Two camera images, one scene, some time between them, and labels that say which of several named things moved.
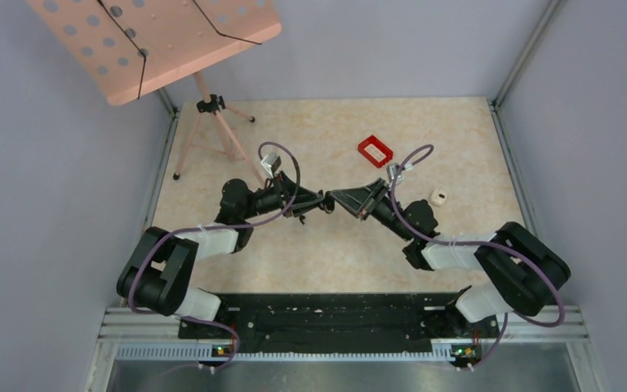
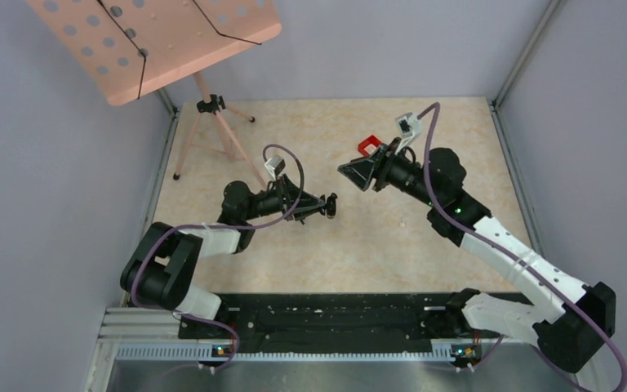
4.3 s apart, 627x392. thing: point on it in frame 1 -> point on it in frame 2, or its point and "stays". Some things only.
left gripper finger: (304, 207) stays
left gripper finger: (306, 197) stays
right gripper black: (362, 201) -> (360, 171)
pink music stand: (128, 47) stays
